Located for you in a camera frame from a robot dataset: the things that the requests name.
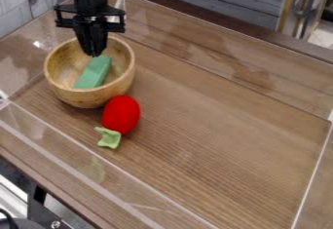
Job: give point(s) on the black table leg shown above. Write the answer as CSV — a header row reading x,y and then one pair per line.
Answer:
x,y
35,202

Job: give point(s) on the gold metal chair frame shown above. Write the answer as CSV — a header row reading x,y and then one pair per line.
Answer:
x,y
300,17

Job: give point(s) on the brown wooden bowl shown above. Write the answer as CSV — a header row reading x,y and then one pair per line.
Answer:
x,y
64,64

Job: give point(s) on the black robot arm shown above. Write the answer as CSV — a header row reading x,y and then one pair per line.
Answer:
x,y
90,6

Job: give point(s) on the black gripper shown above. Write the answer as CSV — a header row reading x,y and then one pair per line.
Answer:
x,y
70,18

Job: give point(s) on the green rectangular stick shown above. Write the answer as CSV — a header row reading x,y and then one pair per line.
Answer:
x,y
94,73

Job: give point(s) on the clear acrylic stand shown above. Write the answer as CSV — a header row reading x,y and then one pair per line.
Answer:
x,y
119,5

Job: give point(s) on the red plush strawberry toy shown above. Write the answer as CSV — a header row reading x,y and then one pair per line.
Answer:
x,y
119,119

